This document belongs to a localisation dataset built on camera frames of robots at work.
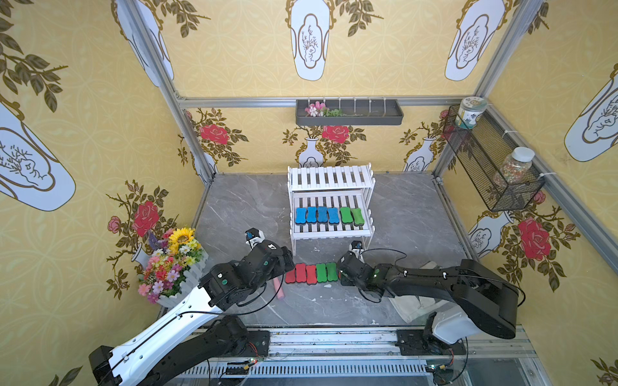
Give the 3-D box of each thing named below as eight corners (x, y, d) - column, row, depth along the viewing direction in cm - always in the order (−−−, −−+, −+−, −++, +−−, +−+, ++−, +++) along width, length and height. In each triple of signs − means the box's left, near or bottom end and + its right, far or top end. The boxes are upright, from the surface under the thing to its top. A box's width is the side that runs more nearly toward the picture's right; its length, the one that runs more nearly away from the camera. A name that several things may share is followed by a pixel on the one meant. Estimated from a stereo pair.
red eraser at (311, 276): (306, 285, 87) (305, 282, 86) (306, 267, 92) (306, 264, 90) (316, 285, 87) (316, 282, 86) (316, 267, 92) (316, 264, 90)
